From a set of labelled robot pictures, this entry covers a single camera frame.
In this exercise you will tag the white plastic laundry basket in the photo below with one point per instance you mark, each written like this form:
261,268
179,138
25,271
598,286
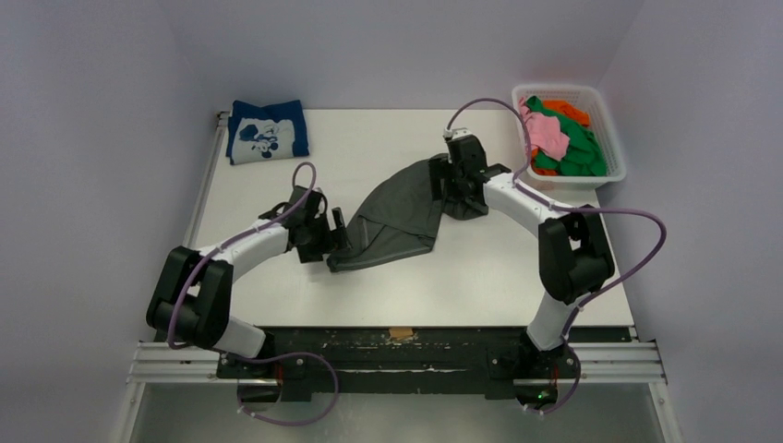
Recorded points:
594,156

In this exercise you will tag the blue folded cartoon t-shirt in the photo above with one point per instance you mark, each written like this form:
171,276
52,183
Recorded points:
266,133

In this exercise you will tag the brown tape piece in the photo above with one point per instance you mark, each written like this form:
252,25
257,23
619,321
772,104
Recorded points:
401,334

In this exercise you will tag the dark grey t-shirt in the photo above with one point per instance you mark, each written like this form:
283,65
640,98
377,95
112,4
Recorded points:
397,220

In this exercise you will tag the pink t-shirt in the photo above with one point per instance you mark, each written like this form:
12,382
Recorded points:
544,129

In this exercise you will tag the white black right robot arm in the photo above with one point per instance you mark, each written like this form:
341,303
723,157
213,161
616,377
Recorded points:
574,258

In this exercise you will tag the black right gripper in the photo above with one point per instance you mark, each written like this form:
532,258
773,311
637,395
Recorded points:
447,181

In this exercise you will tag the aluminium table edge rail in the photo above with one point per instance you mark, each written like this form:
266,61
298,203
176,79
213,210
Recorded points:
216,150

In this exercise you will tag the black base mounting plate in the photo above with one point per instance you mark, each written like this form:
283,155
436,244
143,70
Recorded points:
495,362

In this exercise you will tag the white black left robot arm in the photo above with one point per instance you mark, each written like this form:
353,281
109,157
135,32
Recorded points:
191,302

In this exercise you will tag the aluminium front frame rail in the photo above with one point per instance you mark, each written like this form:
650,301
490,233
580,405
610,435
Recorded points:
154,363

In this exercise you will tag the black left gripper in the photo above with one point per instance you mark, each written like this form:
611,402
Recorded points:
312,254

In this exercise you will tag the green t-shirt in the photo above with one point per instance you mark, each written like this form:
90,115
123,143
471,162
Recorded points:
581,150

